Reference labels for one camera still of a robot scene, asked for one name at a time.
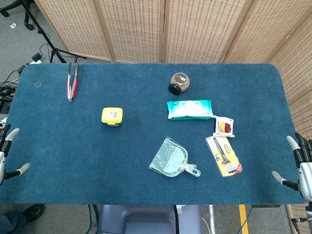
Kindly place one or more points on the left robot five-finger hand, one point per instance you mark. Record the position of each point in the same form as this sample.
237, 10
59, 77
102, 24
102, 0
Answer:
2, 158

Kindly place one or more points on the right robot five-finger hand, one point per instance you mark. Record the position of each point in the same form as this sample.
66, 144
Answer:
306, 175

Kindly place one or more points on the yellow and green plastic container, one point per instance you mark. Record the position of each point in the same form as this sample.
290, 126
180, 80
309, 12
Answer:
112, 116

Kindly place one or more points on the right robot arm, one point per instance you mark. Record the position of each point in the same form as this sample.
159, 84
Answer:
309, 209

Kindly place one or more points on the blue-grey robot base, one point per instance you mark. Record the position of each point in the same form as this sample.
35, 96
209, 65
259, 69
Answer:
146, 219

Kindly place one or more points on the teal white wet wipes pack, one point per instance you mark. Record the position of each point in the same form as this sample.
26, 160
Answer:
190, 109

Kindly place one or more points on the black shoe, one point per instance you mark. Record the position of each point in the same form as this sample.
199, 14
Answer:
35, 212

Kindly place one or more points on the blue jeans leg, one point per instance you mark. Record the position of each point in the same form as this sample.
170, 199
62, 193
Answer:
12, 223

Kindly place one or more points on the razor on yellow card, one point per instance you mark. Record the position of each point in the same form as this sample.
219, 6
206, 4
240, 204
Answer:
224, 156

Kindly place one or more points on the white snack packet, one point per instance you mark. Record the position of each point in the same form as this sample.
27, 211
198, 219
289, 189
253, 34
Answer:
224, 126

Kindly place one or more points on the metal table leg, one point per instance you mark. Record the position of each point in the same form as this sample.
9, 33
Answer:
212, 219

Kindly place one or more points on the black power adapter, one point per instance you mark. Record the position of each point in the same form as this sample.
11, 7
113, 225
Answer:
37, 58

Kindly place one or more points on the blue carpet table mat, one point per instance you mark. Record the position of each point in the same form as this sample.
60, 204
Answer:
122, 158

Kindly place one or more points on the black tripod stand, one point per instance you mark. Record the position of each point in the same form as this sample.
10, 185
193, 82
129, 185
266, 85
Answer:
46, 39

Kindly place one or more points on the white paper scrap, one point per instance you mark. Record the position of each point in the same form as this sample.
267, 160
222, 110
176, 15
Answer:
13, 25

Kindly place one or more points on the black office chair base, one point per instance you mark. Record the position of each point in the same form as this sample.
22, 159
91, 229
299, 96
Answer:
29, 25

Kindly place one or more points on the clear dustpan in plastic bag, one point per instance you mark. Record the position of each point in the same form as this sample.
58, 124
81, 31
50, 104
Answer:
170, 158

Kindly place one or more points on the glass spice jar black lid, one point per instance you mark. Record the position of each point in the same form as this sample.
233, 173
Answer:
180, 81

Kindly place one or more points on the woven wooden folding screen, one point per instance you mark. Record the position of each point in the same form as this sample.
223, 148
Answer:
195, 29

